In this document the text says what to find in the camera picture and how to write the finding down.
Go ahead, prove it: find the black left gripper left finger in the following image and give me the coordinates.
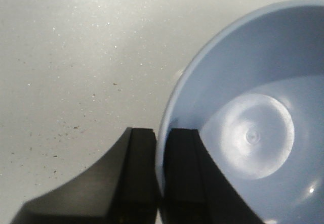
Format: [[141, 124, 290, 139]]
[[13, 127, 158, 223]]

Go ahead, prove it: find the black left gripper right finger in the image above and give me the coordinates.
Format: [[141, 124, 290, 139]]
[[161, 128, 262, 223]]

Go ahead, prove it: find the blue plastic bowl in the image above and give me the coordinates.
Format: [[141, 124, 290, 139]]
[[155, 0, 323, 223]]

